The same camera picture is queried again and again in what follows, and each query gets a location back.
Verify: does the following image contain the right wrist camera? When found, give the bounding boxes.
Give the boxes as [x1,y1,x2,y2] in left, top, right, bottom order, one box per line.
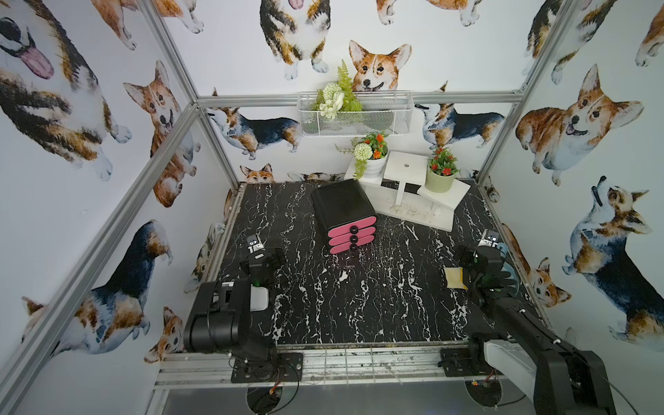
[478,229,501,248]

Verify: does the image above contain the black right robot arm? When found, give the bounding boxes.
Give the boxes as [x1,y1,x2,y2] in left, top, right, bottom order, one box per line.
[444,245,616,414]

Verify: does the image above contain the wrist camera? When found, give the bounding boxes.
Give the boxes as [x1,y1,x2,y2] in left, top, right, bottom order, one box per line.
[478,229,501,248]
[247,234,265,253]

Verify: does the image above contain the black drawer cabinet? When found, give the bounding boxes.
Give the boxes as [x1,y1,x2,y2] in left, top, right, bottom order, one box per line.
[311,179,377,238]

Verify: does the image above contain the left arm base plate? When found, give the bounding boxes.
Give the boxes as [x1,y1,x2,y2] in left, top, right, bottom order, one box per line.
[231,353,304,384]

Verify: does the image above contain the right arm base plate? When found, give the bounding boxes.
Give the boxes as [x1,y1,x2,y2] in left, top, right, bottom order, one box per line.
[437,348,493,378]

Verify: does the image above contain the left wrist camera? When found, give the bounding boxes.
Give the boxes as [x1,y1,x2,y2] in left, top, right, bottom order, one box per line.
[247,234,265,253]

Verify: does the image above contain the yellow sticky note pad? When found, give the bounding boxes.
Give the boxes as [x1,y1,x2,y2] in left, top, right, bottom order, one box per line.
[443,267,469,291]

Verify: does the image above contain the green fern with white flowers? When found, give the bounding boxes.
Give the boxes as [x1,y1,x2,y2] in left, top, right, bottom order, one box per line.
[312,61,363,120]

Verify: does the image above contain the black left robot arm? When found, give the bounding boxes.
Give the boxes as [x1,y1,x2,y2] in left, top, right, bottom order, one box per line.
[183,247,285,380]

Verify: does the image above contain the white wire basket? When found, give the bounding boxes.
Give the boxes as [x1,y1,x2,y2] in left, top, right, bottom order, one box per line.
[297,91,414,137]

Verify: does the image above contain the white wooden stand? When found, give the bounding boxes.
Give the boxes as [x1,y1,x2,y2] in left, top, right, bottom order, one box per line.
[359,151,470,232]

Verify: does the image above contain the green pot red flowers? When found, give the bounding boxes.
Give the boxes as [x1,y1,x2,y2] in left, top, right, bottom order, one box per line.
[425,146,459,193]

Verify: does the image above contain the teal plastic scoop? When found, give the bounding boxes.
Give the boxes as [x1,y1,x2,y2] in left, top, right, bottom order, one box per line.
[498,242,520,285]

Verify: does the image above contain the white pot orange flowers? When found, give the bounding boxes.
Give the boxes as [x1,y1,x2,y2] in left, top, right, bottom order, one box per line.
[335,131,389,180]

